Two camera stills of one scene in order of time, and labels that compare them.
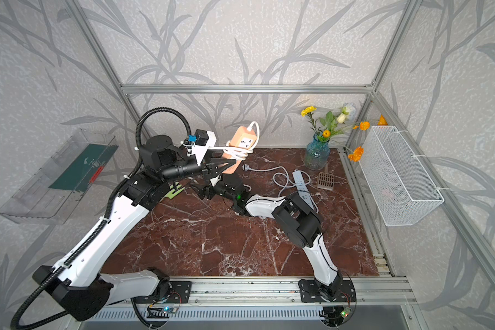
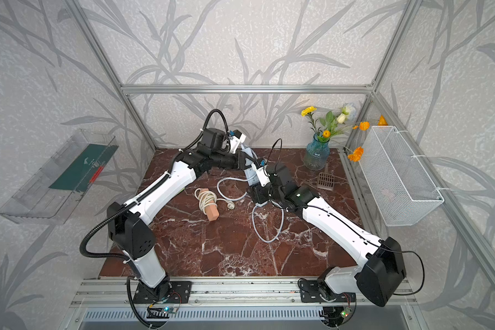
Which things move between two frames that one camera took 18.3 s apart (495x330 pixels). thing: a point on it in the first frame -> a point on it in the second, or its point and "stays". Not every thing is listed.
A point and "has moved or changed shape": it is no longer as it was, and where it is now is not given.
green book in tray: [83, 168] stays
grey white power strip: [302, 188] has moved or changed shape
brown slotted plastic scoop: [326, 180] stays
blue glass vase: [317, 154] stays
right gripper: [201, 189] -> [256, 192]
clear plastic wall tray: [49, 195] stays
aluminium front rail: [282, 290] stays
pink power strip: [242, 137] has moved or changed shape
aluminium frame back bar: [253, 89] stays
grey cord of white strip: [245, 167] has moved or changed shape
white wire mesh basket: [401, 189] stays
